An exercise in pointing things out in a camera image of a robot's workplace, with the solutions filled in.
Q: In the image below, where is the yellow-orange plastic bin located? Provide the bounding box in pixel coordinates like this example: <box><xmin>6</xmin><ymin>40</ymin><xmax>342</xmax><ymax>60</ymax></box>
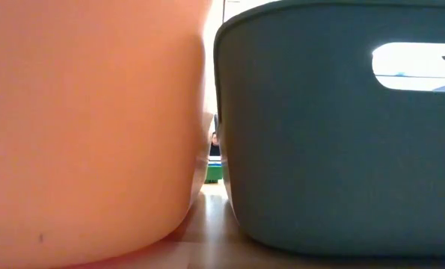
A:
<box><xmin>0</xmin><ymin>0</ymin><xmax>214</xmax><ymax>269</ymax></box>

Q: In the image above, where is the green studded toy brick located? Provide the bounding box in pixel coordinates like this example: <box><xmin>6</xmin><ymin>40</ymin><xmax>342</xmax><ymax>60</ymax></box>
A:
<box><xmin>206</xmin><ymin>165</ymin><xmax>224</xmax><ymax>185</ymax></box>

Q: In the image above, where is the dark teal plastic bin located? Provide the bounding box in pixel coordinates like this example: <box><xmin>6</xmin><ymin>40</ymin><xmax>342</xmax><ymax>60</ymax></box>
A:
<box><xmin>213</xmin><ymin>0</ymin><xmax>445</xmax><ymax>259</ymax></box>

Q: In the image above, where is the person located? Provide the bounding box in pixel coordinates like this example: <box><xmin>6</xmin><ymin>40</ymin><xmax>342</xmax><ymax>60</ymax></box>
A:
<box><xmin>209</xmin><ymin>130</ymin><xmax>221</xmax><ymax>157</ymax></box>

